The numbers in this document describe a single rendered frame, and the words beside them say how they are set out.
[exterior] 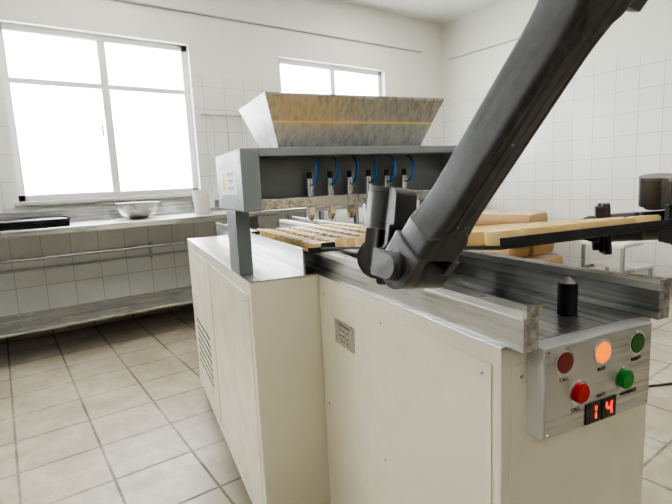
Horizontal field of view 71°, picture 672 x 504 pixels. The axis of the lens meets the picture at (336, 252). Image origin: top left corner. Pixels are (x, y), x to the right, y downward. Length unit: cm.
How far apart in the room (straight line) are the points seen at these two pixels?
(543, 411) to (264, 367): 77
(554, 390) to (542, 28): 49
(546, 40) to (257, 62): 452
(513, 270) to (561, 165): 445
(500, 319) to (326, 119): 82
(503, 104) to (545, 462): 57
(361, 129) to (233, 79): 346
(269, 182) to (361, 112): 33
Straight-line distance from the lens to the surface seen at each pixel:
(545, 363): 74
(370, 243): 64
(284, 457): 144
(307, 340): 133
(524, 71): 50
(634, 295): 94
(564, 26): 49
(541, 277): 105
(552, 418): 79
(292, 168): 134
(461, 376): 80
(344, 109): 136
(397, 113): 145
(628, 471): 104
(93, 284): 436
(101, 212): 426
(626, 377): 87
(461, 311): 79
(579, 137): 545
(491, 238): 68
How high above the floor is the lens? 108
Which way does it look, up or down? 8 degrees down
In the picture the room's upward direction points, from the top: 3 degrees counter-clockwise
